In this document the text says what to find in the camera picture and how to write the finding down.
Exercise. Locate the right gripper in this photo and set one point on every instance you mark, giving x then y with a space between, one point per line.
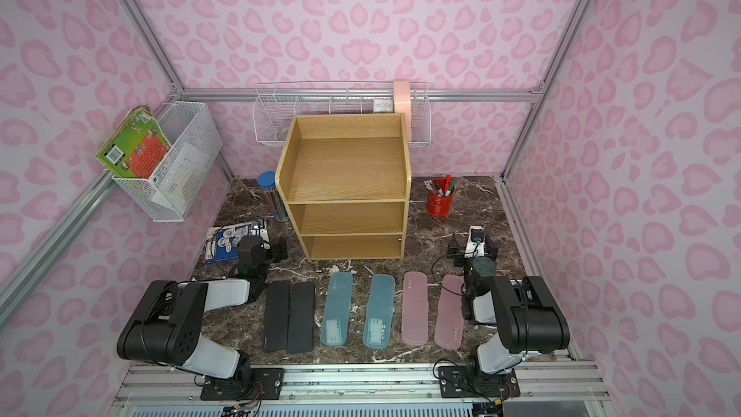
475 252

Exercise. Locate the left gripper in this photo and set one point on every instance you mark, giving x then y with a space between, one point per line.
275 250

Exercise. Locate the black pencil case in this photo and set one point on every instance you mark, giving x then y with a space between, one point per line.
276 316
301 318

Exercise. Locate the pink pencil case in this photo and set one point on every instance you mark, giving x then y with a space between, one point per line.
449 324
414 311

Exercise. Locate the teal pencil case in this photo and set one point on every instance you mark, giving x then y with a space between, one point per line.
335 321
379 312

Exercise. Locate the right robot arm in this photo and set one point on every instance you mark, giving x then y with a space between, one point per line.
528 320

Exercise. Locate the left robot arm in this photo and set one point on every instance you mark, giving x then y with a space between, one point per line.
166 325

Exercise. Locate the blue-lid pencil tube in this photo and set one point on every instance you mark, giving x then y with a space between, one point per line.
267 182

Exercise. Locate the wooden three-tier shelf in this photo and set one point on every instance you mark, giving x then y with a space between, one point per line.
348 198

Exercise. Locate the blue comic book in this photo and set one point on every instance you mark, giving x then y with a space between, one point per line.
222 241

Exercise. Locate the red pen cup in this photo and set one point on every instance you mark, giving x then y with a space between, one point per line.
440 196

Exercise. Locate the white paper in basket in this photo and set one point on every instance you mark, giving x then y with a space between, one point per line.
177 185

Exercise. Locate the white mesh side basket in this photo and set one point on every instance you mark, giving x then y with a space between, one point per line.
183 122

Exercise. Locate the green red book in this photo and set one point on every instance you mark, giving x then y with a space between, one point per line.
136 148

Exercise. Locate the pink tape roll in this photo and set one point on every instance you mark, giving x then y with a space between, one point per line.
402 105

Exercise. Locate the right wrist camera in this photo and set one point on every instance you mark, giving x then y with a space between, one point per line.
476 235

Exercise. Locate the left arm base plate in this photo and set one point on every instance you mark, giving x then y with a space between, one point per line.
243 385

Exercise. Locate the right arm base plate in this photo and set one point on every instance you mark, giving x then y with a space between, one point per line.
460 382

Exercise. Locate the white wire wall basket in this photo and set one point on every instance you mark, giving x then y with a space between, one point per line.
337 109

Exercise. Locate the aluminium front rail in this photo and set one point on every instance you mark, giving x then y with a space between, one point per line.
385 389

